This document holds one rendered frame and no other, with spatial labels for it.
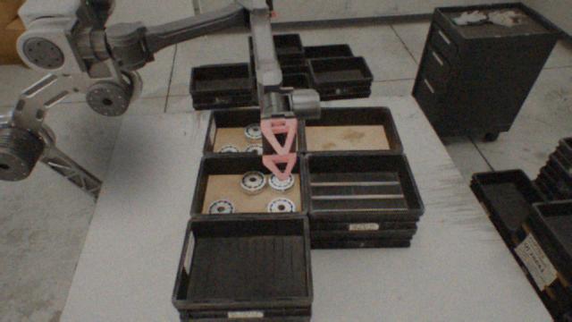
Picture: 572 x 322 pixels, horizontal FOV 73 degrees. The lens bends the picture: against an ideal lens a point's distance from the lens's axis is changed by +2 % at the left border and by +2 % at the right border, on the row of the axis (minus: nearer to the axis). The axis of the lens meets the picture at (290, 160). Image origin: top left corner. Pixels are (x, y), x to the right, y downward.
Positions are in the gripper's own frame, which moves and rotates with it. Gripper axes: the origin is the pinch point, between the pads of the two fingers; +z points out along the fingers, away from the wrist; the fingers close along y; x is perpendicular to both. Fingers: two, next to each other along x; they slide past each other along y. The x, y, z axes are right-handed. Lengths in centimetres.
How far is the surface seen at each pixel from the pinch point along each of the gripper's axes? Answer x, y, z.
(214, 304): 19, 53, -2
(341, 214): -23, 52, -27
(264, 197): 2, 62, -46
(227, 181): 16, 62, -57
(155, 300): 42, 76, -17
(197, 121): 32, 74, -114
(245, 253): 10, 63, -23
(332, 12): -98, 123, -358
